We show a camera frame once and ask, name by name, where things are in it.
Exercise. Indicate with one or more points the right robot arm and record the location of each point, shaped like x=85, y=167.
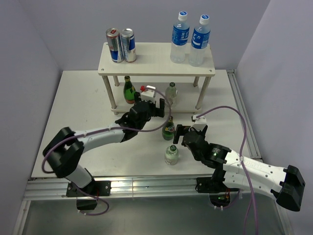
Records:
x=284, y=185

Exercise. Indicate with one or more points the aluminium side rail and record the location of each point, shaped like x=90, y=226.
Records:
x=250, y=139

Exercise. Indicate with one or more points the aluminium front rail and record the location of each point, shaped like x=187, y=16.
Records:
x=121, y=187

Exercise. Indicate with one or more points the clear glass bottle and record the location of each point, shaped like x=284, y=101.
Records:
x=171, y=155
x=171, y=93

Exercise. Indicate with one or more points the red-top energy drink can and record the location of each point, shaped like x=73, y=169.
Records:
x=115, y=45

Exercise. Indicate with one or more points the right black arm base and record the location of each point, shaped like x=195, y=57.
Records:
x=219, y=194

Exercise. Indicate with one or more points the water bottle blue label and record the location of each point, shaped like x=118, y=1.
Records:
x=199, y=42
x=180, y=36

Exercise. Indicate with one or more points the silver-top energy drink can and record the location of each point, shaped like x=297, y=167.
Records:
x=128, y=43

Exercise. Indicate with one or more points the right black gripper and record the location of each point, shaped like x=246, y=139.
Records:
x=180, y=130

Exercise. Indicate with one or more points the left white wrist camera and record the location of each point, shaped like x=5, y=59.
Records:
x=148, y=93

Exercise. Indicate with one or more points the dark green glass bottle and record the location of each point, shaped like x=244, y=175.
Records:
x=128, y=90
x=168, y=129

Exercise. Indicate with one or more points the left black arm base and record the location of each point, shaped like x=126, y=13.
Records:
x=87, y=197

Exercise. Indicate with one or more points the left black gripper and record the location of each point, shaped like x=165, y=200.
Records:
x=157, y=112

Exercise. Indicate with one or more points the white two-tier shelf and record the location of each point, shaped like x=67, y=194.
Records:
x=154, y=67

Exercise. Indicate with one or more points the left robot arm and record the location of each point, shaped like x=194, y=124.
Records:
x=65, y=150

